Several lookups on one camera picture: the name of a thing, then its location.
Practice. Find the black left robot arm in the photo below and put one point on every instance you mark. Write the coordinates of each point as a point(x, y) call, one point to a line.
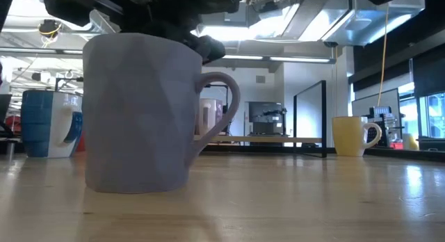
point(5, 5)

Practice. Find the black screen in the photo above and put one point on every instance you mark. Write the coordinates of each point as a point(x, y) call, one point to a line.
point(4, 108)

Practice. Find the long ceiling light strip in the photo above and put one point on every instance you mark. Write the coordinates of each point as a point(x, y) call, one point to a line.
point(299, 59)

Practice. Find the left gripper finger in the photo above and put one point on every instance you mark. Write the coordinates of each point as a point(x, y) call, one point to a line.
point(208, 49)

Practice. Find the yellow coffee mug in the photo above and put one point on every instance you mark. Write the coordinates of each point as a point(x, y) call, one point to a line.
point(347, 136)

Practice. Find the lilac faceted coffee mug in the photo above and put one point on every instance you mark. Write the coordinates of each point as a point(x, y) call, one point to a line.
point(139, 113)

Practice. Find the black pegboard organizer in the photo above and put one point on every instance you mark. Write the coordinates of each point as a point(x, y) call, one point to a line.
point(386, 123)

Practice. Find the yellow cylindrical container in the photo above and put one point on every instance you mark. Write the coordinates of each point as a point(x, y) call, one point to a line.
point(411, 143)

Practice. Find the black machine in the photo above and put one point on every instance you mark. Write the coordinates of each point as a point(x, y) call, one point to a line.
point(267, 113)

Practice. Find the grey wall vent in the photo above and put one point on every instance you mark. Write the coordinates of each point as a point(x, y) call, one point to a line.
point(260, 79)

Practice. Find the blue and white mug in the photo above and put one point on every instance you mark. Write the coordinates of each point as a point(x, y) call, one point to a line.
point(34, 123)

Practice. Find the small red box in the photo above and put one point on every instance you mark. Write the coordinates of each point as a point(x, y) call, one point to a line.
point(396, 145)

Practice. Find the black frame stand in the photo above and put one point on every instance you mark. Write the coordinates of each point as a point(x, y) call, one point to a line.
point(56, 85)

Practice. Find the silver ventilation duct box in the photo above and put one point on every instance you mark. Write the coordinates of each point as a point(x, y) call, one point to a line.
point(365, 23)

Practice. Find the ceiling security camera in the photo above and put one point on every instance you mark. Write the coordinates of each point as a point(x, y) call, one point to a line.
point(330, 44)

